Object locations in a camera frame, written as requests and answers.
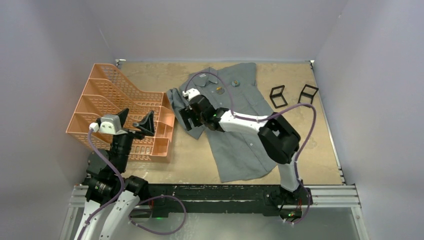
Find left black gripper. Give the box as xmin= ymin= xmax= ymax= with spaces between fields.
xmin=110 ymin=107 xmax=154 ymax=172

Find grey button-up shirt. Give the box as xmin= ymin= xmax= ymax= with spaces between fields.
xmin=166 ymin=62 xmax=276 ymax=183

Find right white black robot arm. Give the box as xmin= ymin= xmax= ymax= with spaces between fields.
xmin=179 ymin=91 xmax=313 ymax=209

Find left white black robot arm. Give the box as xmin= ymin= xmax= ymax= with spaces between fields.
xmin=74 ymin=108 xmax=155 ymax=240

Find orange plastic file organizer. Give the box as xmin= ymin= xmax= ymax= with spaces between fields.
xmin=66 ymin=63 xmax=175 ymax=163

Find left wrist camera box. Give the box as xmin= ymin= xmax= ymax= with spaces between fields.
xmin=98 ymin=114 xmax=125 ymax=135

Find left black display frame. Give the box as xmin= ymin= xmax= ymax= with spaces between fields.
xmin=269 ymin=85 xmax=288 ymax=109

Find black display frame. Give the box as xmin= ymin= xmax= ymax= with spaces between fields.
xmin=297 ymin=84 xmax=319 ymax=105
xmin=269 ymin=85 xmax=288 ymax=109

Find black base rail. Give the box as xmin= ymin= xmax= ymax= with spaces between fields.
xmin=124 ymin=177 xmax=313 ymax=219

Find right black display frame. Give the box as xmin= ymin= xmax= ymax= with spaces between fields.
xmin=297 ymin=84 xmax=319 ymax=105

